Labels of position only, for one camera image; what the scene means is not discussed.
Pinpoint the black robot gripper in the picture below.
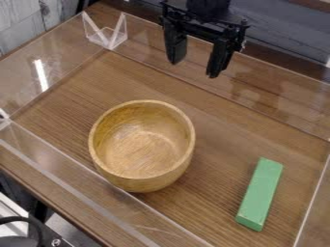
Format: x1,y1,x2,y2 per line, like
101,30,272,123
160,0,248,78

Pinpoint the green rectangular block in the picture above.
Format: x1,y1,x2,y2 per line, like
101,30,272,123
235,157,283,232

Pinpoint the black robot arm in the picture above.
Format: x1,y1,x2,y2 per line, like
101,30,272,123
160,0,249,78

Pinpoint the brown wooden bowl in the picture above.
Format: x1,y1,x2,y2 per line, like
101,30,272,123
88,99,196,193

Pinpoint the clear acrylic corner bracket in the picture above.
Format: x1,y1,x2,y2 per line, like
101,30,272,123
81,12,128,50

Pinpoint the clear acrylic tray enclosure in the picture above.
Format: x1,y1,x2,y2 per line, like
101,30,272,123
0,8,330,247

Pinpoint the black metal table bracket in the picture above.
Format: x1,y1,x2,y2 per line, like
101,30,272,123
26,218,74,247

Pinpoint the black cable on floor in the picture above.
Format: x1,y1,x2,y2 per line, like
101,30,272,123
0,215,46,247

